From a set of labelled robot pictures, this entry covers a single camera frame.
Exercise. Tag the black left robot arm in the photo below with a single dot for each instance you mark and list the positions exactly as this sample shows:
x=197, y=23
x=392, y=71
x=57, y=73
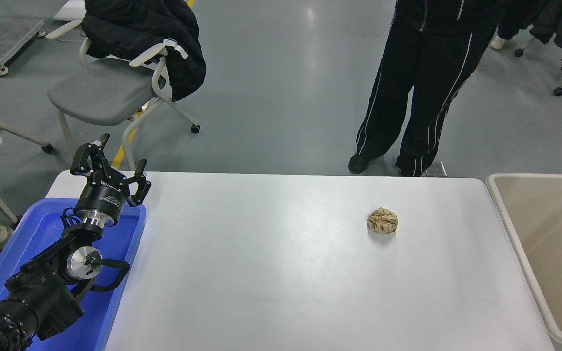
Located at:
x=42, y=292

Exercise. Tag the white board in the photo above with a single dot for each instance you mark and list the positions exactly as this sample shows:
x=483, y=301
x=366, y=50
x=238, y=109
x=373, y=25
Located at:
x=70, y=9

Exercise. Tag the crumpled tan paper ball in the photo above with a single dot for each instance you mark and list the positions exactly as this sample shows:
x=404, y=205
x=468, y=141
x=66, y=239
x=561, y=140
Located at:
x=383, y=221

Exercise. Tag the blue plastic tray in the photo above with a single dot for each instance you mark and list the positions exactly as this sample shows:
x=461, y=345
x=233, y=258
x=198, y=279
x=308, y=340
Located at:
x=125, y=234

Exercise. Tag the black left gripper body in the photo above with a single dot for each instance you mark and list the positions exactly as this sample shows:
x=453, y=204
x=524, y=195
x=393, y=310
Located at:
x=103, y=197

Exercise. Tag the metal frame cart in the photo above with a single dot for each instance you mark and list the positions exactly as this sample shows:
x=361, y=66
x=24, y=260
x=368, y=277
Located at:
x=15, y=36

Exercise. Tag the grey seat chair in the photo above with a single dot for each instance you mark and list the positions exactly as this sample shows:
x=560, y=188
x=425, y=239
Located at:
x=100, y=90

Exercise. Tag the silver floor plate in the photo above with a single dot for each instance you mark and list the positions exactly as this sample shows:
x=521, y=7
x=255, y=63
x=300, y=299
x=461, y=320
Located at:
x=438, y=169

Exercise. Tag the large pale bin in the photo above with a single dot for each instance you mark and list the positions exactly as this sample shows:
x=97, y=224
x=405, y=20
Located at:
x=549, y=234

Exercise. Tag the black padded jacket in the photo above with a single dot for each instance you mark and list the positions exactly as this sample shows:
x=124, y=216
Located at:
x=139, y=29

